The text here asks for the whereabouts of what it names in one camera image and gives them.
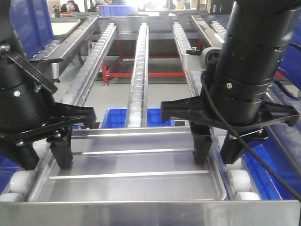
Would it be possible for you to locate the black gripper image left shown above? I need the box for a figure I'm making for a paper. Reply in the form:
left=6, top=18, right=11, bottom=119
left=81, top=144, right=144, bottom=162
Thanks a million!
left=0, top=101, right=96, bottom=170

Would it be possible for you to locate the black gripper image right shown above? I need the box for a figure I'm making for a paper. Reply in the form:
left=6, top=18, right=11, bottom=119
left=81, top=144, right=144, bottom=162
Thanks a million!
left=161, top=96, right=300, bottom=165

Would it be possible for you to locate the small ribbed silver tray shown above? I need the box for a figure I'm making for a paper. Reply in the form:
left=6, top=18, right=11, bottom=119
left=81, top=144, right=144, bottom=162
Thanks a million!
left=28, top=126, right=226, bottom=202

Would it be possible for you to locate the grey tray far left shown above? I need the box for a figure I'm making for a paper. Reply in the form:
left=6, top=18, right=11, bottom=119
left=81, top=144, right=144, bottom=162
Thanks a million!
left=51, top=18, right=81, bottom=38

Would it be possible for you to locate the right white roller track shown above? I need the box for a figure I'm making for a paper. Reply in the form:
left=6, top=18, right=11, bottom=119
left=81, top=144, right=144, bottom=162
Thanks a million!
left=173, top=22, right=261, bottom=201

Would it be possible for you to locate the white roller track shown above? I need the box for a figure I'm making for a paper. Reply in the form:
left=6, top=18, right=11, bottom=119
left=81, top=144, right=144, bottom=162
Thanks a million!
left=0, top=23, right=117, bottom=202
left=173, top=22, right=261, bottom=201
left=126, top=23, right=149, bottom=128

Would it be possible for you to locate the blue bin lower left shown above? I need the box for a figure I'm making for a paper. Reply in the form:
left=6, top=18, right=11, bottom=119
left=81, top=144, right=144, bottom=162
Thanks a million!
left=0, top=124, right=82, bottom=189

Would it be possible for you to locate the left white roller track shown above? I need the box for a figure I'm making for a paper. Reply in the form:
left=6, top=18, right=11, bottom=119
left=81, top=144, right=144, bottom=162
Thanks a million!
left=0, top=23, right=117, bottom=202

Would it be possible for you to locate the blue bin lower right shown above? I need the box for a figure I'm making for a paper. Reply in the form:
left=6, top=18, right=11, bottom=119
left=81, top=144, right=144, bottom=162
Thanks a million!
left=242, top=82, right=301, bottom=201

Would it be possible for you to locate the blue bin below middle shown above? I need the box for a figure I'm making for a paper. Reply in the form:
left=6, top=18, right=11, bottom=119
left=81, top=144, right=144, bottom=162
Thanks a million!
left=101, top=107, right=175, bottom=129

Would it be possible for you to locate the middle white roller track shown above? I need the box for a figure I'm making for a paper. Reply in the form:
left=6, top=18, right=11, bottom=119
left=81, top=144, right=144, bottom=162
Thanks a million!
left=126, top=23, right=149, bottom=128

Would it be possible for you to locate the far left roller track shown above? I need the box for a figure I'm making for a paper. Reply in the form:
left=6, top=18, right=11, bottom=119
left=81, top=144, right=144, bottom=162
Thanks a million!
left=30, top=40, right=60, bottom=61

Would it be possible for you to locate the far right roller track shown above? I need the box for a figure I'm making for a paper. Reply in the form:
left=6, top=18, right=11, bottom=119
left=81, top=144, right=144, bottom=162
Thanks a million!
left=210, top=21, right=227, bottom=43

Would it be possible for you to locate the blue bin upper left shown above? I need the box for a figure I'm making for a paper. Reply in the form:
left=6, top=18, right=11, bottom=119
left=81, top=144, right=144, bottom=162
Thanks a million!
left=9, top=0, right=54, bottom=59

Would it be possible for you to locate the person in background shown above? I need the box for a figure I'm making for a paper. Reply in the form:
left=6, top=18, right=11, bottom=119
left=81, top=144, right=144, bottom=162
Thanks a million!
left=61, top=0, right=80, bottom=13

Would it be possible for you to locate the distant blue crate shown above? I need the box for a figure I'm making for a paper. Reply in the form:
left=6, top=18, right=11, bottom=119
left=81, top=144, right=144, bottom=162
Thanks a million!
left=98, top=5, right=135, bottom=16

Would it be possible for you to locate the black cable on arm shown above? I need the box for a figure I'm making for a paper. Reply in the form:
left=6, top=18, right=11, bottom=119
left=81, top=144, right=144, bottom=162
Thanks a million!
left=199, top=53, right=301, bottom=201

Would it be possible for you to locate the steel front rail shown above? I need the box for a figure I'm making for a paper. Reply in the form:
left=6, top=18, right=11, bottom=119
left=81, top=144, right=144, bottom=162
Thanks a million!
left=0, top=201, right=301, bottom=226

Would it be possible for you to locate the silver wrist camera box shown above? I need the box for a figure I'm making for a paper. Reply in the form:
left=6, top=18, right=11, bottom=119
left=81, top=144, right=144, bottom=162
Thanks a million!
left=181, top=47, right=221, bottom=71

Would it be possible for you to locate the red metal frame cart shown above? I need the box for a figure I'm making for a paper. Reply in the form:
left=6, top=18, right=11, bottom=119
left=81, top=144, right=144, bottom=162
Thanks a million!
left=101, top=40, right=202, bottom=86

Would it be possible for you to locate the right steel divider rail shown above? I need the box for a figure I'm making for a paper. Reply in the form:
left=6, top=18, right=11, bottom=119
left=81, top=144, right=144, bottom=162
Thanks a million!
left=191, top=15, right=224, bottom=48

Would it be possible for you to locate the steel divider rail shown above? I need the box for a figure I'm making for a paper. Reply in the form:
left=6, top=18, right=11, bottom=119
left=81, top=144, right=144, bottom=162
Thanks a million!
left=191, top=15, right=224, bottom=48
left=30, top=16, right=97, bottom=80

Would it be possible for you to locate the left steel divider rail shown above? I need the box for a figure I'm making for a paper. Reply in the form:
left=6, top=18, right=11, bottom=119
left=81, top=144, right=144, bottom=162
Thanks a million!
left=30, top=16, right=97, bottom=80

